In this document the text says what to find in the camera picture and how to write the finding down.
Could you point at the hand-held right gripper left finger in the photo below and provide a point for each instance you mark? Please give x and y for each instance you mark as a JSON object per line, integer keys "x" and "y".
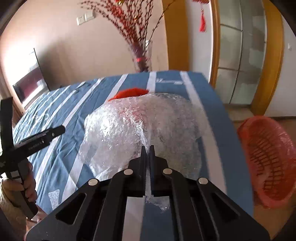
{"x": 143, "y": 162}

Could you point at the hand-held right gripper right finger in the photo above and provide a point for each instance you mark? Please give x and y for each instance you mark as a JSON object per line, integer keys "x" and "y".
{"x": 152, "y": 162}

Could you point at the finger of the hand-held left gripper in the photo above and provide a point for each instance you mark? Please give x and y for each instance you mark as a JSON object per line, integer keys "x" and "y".
{"x": 54, "y": 133}

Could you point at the clear bubble wrap sheet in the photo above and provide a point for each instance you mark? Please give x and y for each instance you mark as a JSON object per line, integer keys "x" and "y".
{"x": 138, "y": 127}

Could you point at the red plastic waste basket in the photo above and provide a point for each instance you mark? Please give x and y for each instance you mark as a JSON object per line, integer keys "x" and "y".
{"x": 270, "y": 166}

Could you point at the person's left forearm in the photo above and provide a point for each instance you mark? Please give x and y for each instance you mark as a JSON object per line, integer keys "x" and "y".
{"x": 9, "y": 213}

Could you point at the person's left hand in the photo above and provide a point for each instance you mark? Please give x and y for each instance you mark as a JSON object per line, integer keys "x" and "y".
{"x": 31, "y": 185}

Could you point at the blue white striped tablecloth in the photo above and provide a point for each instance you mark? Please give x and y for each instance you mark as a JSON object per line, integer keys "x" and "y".
{"x": 69, "y": 104}

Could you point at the flat screen television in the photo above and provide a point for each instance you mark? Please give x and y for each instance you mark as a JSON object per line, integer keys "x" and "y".
{"x": 32, "y": 78}

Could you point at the red plastic bag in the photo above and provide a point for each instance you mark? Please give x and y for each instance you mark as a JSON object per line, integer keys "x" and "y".
{"x": 129, "y": 93}

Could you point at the clear glass vase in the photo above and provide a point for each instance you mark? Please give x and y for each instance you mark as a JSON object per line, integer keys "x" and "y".
{"x": 142, "y": 58}

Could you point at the red berry branches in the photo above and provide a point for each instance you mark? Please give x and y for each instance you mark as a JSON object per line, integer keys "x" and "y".
{"x": 134, "y": 20}

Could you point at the frosted glass door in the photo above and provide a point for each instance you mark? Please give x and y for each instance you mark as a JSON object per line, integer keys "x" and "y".
{"x": 240, "y": 53}

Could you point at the red hanging tassel ornament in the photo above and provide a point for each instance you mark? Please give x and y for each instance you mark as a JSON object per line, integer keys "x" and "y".
{"x": 203, "y": 20}

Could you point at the white wall socket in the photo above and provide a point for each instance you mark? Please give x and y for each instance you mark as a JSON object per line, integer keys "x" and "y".
{"x": 85, "y": 18}

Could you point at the wooden wall trim post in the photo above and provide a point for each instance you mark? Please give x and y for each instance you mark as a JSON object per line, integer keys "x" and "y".
{"x": 177, "y": 34}

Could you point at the wooden door frame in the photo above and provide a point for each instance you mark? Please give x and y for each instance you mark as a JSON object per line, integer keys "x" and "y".
{"x": 270, "y": 58}

